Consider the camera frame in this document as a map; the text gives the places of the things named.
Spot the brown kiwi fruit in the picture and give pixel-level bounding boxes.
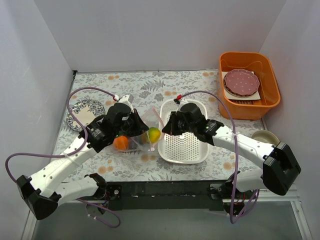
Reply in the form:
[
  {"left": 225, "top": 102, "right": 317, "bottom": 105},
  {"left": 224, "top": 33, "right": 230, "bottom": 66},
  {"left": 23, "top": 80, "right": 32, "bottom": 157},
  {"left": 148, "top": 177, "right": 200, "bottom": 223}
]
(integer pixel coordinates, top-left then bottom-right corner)
[{"left": 140, "top": 132, "right": 150, "bottom": 144}]

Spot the clear zip top bag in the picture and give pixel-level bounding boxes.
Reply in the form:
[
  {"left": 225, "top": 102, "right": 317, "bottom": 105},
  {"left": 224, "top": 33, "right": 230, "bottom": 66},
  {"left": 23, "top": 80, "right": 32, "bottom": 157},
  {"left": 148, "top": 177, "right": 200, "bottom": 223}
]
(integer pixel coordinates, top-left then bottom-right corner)
[{"left": 112, "top": 107, "right": 164, "bottom": 153}]

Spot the yellow fruit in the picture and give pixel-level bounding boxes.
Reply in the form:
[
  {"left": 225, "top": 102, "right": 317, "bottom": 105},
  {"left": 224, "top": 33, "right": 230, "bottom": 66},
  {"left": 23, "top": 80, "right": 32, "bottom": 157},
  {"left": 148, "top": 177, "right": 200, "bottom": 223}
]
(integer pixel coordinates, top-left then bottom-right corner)
[{"left": 148, "top": 127, "right": 162, "bottom": 144}]

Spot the orange fruit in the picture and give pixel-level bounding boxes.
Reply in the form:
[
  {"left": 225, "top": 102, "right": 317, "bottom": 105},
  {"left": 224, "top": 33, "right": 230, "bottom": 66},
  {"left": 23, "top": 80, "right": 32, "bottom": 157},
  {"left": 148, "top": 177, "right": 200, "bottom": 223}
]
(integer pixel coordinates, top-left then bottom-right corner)
[{"left": 113, "top": 135, "right": 129, "bottom": 151}]

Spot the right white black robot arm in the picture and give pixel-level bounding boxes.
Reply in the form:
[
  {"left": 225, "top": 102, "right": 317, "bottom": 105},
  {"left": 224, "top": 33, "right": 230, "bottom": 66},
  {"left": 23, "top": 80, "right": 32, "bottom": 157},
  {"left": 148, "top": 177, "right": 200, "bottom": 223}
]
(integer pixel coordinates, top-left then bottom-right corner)
[{"left": 162, "top": 103, "right": 301, "bottom": 199}]

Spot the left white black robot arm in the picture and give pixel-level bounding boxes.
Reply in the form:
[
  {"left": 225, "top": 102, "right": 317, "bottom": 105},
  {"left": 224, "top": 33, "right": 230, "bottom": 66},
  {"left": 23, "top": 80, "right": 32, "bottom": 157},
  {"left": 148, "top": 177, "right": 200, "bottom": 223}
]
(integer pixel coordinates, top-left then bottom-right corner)
[{"left": 16, "top": 103, "right": 149, "bottom": 220}]

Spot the white perforated plastic basket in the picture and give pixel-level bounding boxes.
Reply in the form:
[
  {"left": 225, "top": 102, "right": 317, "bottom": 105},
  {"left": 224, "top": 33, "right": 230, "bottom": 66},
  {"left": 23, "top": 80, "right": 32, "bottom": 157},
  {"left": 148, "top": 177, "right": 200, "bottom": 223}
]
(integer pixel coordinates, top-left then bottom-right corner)
[{"left": 157, "top": 98, "right": 209, "bottom": 164}]

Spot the blue floral plate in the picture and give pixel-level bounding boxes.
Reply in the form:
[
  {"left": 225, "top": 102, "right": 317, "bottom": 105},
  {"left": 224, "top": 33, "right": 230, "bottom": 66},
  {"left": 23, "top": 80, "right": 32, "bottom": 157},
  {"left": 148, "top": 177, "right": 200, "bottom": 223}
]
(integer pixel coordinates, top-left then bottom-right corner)
[{"left": 66, "top": 99, "right": 106, "bottom": 132}]

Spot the floral tablecloth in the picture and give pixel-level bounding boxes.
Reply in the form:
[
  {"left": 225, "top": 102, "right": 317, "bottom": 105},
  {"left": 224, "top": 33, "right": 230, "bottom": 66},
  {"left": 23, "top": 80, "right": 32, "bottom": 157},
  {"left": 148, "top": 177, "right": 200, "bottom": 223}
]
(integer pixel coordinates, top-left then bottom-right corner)
[{"left": 67, "top": 69, "right": 256, "bottom": 182}]

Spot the pink polka dot plate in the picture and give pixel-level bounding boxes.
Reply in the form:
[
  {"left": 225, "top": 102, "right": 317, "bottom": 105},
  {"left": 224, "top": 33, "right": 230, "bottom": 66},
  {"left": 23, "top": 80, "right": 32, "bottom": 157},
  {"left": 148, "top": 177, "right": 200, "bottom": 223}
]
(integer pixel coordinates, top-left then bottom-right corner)
[{"left": 223, "top": 69, "right": 260, "bottom": 97}]

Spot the orange plastic tub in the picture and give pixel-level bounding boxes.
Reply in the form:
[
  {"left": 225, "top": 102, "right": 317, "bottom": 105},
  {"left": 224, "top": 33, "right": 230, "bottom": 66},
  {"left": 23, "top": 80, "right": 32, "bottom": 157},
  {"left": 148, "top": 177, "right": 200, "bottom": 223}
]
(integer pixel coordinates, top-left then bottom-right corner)
[{"left": 217, "top": 51, "right": 281, "bottom": 120}]

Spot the white square plate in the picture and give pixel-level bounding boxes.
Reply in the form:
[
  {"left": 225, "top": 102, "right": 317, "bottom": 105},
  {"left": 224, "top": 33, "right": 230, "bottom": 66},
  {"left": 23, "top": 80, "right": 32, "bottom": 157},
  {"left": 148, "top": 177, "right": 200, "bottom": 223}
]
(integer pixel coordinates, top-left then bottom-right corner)
[{"left": 222, "top": 71, "right": 261, "bottom": 101}]

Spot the beige ceramic bowl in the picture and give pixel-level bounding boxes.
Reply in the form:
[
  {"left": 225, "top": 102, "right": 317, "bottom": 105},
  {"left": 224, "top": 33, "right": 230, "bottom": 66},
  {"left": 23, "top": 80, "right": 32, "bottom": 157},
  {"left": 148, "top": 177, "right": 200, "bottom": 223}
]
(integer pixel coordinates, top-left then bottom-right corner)
[{"left": 251, "top": 130, "right": 280, "bottom": 146}]

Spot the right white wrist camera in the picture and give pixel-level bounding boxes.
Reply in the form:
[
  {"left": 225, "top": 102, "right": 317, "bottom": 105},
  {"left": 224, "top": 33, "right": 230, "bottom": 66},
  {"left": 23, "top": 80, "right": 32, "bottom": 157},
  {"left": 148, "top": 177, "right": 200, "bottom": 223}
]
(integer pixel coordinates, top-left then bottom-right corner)
[{"left": 173, "top": 94, "right": 189, "bottom": 108}]

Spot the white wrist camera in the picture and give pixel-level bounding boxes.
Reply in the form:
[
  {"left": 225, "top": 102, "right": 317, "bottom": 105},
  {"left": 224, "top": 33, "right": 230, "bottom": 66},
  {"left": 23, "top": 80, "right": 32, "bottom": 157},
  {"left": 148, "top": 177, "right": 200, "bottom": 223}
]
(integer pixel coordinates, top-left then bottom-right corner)
[
  {"left": 113, "top": 94, "right": 134, "bottom": 104},
  {"left": 173, "top": 94, "right": 189, "bottom": 108}
]

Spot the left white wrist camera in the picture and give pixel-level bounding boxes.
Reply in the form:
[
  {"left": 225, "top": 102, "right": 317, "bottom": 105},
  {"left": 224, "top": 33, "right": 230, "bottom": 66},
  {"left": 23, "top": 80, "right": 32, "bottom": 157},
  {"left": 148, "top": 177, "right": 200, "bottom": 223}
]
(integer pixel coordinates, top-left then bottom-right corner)
[{"left": 113, "top": 94, "right": 134, "bottom": 104}]

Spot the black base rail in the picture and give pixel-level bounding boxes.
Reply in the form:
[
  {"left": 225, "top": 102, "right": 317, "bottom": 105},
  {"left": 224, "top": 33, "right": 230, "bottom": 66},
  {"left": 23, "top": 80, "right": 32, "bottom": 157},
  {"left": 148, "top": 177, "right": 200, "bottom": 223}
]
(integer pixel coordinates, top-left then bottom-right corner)
[{"left": 77, "top": 180, "right": 257, "bottom": 211}]

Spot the aluminium frame rail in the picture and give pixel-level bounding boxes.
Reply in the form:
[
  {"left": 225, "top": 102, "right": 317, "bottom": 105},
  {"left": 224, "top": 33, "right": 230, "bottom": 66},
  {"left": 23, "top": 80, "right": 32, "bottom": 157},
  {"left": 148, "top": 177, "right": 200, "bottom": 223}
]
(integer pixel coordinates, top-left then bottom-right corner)
[{"left": 22, "top": 189, "right": 312, "bottom": 240}]

